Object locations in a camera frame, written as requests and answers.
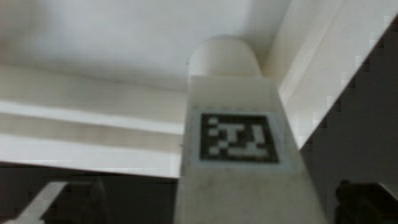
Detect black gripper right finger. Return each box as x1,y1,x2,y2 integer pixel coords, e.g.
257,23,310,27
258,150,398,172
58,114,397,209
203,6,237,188
335,180,398,224

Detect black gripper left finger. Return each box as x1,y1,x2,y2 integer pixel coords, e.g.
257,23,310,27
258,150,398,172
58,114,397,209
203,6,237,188
13,181,109,224

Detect white square table top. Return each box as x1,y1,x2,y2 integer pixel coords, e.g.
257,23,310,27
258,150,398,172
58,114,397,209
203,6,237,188
0,0,398,177

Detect white table leg with tag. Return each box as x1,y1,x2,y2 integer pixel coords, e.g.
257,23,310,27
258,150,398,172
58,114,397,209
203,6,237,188
175,36,328,224

